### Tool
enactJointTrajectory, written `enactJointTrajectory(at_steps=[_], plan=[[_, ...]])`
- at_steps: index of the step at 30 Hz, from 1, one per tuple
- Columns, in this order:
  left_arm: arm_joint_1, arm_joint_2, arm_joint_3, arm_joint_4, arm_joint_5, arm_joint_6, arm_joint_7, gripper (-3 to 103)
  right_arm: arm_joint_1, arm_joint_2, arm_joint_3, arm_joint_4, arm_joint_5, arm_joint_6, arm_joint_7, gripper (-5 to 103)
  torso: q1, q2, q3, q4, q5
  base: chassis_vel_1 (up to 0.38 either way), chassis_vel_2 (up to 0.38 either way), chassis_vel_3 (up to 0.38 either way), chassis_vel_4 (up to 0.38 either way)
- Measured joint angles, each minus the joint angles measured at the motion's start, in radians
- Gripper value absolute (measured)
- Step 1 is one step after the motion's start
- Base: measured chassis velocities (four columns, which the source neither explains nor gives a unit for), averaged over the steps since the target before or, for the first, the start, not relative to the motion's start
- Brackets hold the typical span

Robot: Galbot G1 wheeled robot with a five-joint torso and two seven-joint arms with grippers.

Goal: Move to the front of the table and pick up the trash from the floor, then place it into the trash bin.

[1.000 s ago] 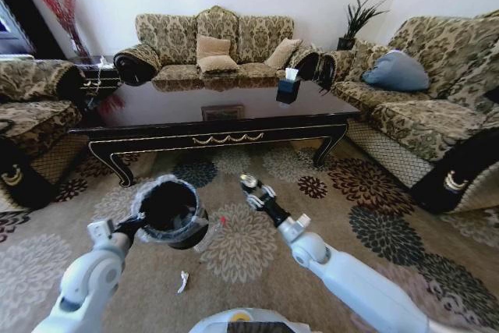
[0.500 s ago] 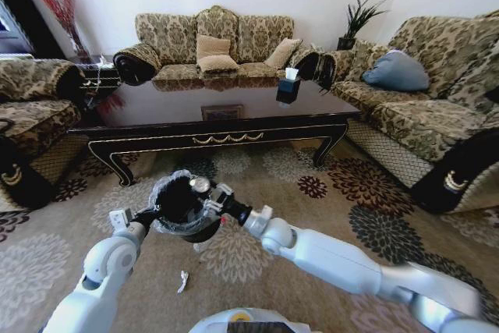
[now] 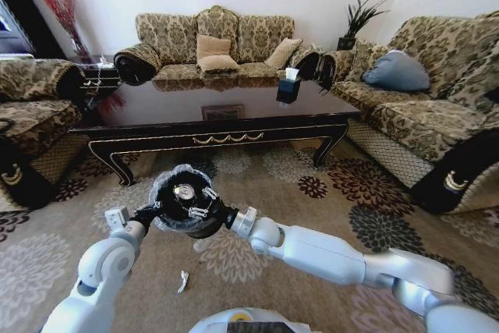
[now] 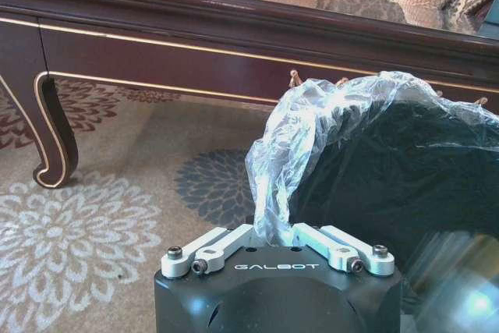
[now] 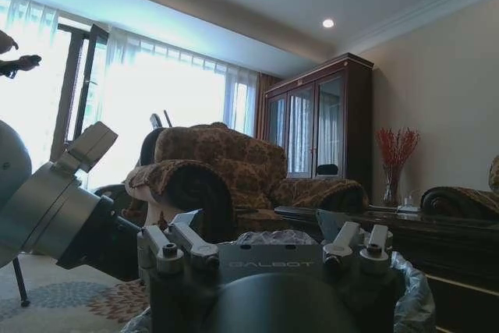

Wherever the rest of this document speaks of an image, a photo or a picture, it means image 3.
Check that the black round trash bin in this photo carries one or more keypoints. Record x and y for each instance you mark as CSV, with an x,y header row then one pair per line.
x,y
183,214

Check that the green potted plant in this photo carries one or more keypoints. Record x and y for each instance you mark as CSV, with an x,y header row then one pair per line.
x,y
360,17

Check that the beige square pillow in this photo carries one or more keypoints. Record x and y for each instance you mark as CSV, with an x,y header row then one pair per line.
x,y
218,64
212,46
284,54

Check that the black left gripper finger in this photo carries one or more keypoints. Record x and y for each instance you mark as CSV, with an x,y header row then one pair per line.
x,y
156,205

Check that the floral sofa with blue cushion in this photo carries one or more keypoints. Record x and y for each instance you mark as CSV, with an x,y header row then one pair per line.
x,y
421,122

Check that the dark glossy coffee table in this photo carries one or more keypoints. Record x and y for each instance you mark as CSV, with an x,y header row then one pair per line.
x,y
195,99

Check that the black plant pot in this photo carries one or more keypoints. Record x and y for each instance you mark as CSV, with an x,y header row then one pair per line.
x,y
346,43

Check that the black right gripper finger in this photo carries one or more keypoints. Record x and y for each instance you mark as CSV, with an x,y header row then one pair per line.
x,y
209,194
198,213

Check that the black tissue box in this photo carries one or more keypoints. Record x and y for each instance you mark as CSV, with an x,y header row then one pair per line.
x,y
290,86

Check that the floral three-seat sofa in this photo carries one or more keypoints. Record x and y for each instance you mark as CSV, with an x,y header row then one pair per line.
x,y
175,29

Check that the black side table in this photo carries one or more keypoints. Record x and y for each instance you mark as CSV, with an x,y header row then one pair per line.
x,y
99,81

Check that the dark wooden cabinet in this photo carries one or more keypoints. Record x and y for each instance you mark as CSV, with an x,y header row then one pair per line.
x,y
27,17

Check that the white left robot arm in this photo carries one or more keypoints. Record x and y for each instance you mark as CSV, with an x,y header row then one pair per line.
x,y
97,266

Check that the floral patterned pillow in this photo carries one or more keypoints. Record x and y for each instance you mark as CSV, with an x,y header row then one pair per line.
x,y
360,60

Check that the white tissue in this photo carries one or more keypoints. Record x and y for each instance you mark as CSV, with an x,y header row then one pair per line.
x,y
291,73

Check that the silver metal can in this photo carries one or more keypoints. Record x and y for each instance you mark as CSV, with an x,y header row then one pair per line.
x,y
183,192

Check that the floral armchair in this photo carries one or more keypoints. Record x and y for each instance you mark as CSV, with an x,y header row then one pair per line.
x,y
35,114

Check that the white robot front shell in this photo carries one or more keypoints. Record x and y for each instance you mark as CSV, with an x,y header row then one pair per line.
x,y
241,319

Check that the floral patterned rug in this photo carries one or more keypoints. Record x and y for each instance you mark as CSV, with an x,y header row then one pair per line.
x,y
273,302

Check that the blue-grey cushion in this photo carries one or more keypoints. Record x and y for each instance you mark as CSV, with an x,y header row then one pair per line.
x,y
397,71

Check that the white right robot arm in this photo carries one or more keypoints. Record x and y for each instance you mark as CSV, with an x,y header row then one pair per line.
x,y
323,255

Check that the glass vase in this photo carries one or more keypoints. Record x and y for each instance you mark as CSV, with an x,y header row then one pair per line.
x,y
81,50

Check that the white crumpled paper scrap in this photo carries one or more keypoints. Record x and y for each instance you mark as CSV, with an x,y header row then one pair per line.
x,y
183,282

